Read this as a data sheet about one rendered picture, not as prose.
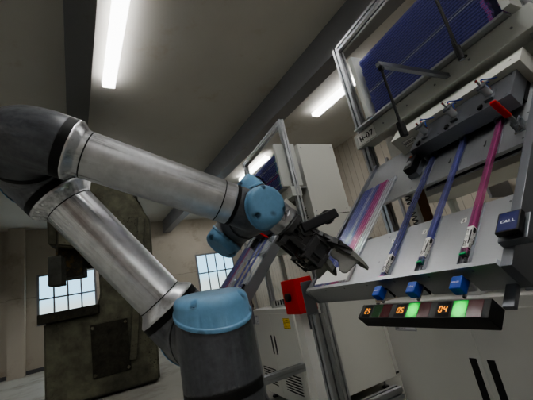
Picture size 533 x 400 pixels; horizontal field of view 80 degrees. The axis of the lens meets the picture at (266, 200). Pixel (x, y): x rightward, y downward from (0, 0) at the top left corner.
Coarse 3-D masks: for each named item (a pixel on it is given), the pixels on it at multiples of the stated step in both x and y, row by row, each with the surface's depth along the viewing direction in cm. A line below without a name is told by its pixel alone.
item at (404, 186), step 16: (528, 96) 87; (512, 112) 88; (528, 112) 82; (480, 128) 97; (448, 144) 106; (480, 144) 90; (512, 144) 78; (400, 160) 131; (448, 160) 99; (464, 160) 91; (480, 160) 85; (496, 160) 87; (384, 176) 133; (400, 176) 120; (432, 176) 100; (400, 192) 111
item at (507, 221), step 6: (516, 210) 57; (504, 216) 58; (510, 216) 57; (516, 216) 56; (498, 222) 58; (504, 222) 57; (510, 222) 56; (516, 222) 55; (498, 228) 57; (504, 228) 56; (510, 228) 55
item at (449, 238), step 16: (496, 208) 68; (448, 224) 77; (464, 224) 73; (480, 224) 68; (496, 224) 65; (368, 240) 105; (384, 240) 97; (416, 240) 83; (448, 240) 73; (480, 240) 65; (496, 240) 62; (368, 256) 98; (384, 256) 90; (400, 256) 84; (416, 256) 78; (432, 256) 74; (448, 256) 69; (480, 256) 62; (496, 256) 59; (352, 272) 99; (368, 272) 92; (400, 272) 80
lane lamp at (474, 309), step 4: (472, 300) 58; (476, 300) 57; (480, 300) 57; (484, 300) 56; (468, 304) 58; (472, 304) 57; (476, 304) 57; (480, 304) 56; (468, 308) 58; (472, 308) 57; (476, 308) 56; (480, 308) 56; (468, 312) 57; (472, 312) 56; (476, 312) 56; (480, 312) 55; (468, 316) 56; (472, 316) 56; (476, 316) 55; (480, 316) 55
